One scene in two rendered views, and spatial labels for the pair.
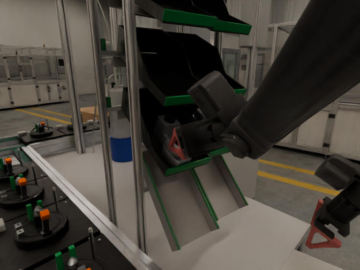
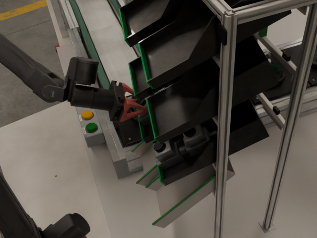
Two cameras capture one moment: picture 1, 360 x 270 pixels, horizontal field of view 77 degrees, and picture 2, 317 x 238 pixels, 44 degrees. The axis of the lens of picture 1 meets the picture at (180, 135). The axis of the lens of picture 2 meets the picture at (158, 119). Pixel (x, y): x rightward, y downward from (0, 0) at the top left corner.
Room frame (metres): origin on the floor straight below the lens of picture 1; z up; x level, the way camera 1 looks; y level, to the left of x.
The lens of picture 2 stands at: (0.93, -0.66, 2.00)
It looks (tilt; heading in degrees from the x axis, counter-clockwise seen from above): 46 degrees down; 120
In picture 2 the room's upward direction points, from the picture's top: 7 degrees counter-clockwise
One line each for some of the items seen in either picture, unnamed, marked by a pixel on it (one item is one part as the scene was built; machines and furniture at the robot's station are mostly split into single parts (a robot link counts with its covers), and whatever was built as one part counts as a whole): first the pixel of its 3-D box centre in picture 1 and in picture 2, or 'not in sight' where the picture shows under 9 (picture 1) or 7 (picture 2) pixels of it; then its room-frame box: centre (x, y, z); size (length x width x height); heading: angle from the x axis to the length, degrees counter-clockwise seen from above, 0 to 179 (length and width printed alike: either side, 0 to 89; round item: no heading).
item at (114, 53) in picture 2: not in sight; (132, 75); (0.18, 0.45, 0.91); 0.84 x 0.28 x 0.10; 135
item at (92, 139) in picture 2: not in sight; (89, 121); (0.16, 0.13, 0.93); 0.21 x 0.07 x 0.06; 135
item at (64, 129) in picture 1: (76, 122); not in sight; (1.69, 0.79, 1.01); 0.24 x 0.24 x 0.13; 45
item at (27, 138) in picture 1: (40, 128); not in sight; (1.52, 0.97, 1.01); 0.24 x 0.24 x 0.13; 45
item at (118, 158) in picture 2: not in sight; (95, 89); (0.07, 0.31, 0.91); 0.89 x 0.06 x 0.11; 135
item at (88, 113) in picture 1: (100, 117); not in sight; (5.48, 1.95, 0.20); 1.20 x 0.80 x 0.41; 54
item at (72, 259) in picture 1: (72, 262); not in sight; (0.37, 0.22, 1.04); 0.02 x 0.02 x 0.03
